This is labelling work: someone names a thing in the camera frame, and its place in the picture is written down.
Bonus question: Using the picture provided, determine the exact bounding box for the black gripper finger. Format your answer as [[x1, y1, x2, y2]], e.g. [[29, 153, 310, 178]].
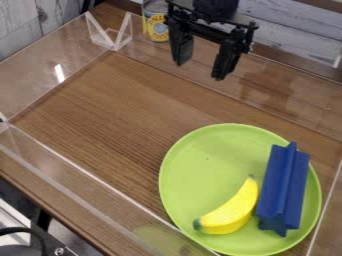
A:
[[168, 18, 194, 66], [211, 39, 240, 81]]

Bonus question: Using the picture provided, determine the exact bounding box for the clear acrylic enclosure wall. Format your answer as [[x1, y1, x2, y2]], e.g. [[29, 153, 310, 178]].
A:
[[0, 5, 342, 256]]

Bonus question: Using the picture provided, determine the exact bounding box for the green round plate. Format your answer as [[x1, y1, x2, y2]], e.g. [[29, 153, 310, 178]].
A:
[[159, 123, 322, 256]]

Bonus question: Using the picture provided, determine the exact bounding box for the clear acrylic corner bracket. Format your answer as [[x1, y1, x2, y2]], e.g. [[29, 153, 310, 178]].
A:
[[85, 12, 133, 52]]

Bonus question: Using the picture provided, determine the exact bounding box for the black metal table stand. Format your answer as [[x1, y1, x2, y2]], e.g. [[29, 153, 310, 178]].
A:
[[0, 178, 79, 256]]

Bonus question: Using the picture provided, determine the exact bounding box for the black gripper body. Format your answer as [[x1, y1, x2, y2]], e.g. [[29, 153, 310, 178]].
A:
[[165, 0, 259, 53]]

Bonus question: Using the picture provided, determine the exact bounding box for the yellow labelled tin can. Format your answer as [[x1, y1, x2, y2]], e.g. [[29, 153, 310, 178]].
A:
[[141, 0, 168, 43]]

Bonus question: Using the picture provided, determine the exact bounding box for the blue star-shaped block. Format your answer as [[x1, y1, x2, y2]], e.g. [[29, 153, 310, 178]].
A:
[[255, 142, 310, 237]]

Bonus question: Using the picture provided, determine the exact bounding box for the yellow toy banana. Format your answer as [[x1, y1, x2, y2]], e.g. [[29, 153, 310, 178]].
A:
[[192, 176, 259, 235]]

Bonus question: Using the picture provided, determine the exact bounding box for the black cable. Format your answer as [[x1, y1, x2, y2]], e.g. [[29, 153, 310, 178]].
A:
[[0, 227, 45, 256]]

